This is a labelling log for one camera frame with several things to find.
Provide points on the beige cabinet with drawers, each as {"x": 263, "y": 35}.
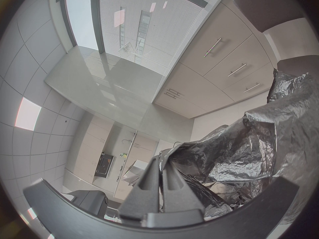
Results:
{"x": 211, "y": 83}

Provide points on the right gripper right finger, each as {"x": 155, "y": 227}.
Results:
{"x": 179, "y": 198}

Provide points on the square ceiling light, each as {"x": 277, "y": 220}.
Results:
{"x": 28, "y": 113}

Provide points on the grey and white chair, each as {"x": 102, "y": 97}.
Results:
{"x": 264, "y": 6}

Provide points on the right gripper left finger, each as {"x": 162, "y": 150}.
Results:
{"x": 145, "y": 195}

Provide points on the window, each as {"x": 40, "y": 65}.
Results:
{"x": 97, "y": 21}

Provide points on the black plastic bag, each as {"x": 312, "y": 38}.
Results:
{"x": 249, "y": 153}

